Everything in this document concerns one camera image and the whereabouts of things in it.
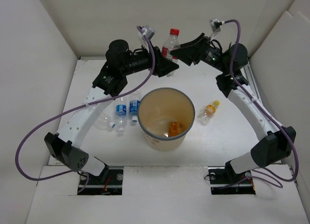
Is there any orange bottle in bin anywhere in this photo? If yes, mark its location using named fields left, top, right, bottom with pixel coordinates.
left=168, top=122, right=184, bottom=137

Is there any clear bottle dark blue label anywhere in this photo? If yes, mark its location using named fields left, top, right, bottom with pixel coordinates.
left=129, top=90, right=141, bottom=124

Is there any clear unlabelled plastic bottle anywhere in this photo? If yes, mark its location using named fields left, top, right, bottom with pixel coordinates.
left=93, top=113, right=116, bottom=132

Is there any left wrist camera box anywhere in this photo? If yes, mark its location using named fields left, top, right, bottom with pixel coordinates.
left=137, top=25, right=155, bottom=40

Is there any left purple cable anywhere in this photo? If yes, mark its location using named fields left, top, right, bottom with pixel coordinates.
left=15, top=25, right=155, bottom=193

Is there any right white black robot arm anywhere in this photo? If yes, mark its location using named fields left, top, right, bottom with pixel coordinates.
left=170, top=34, right=299, bottom=184

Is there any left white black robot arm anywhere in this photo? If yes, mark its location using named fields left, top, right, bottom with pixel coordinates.
left=44, top=40, right=179, bottom=184

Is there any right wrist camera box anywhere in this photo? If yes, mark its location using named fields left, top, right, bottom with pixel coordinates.
left=210, top=18, right=225, bottom=35

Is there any small bottle yellow cap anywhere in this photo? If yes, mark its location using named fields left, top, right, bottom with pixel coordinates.
left=198, top=100, right=220, bottom=125

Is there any aluminium rail along wall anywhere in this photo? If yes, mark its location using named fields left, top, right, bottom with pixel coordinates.
left=243, top=62, right=262, bottom=102

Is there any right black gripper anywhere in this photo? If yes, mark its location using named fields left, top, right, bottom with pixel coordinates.
left=171, top=32, right=230, bottom=74

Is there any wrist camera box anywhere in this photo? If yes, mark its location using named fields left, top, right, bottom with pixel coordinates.
left=137, top=25, right=155, bottom=40
left=210, top=18, right=225, bottom=35

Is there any clear bottle light blue label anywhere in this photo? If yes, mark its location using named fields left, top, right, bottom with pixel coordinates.
left=115, top=97, right=127, bottom=133

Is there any beige bin grey rim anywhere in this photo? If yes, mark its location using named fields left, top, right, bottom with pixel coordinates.
left=138, top=88, right=196, bottom=151

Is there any clear bottle red cap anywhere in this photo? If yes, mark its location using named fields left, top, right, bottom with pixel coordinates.
left=161, top=29, right=180, bottom=63

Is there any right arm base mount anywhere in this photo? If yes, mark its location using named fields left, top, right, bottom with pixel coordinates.
left=204, top=166, right=256, bottom=195

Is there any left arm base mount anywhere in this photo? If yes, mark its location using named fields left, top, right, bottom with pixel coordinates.
left=77, top=166, right=124, bottom=196

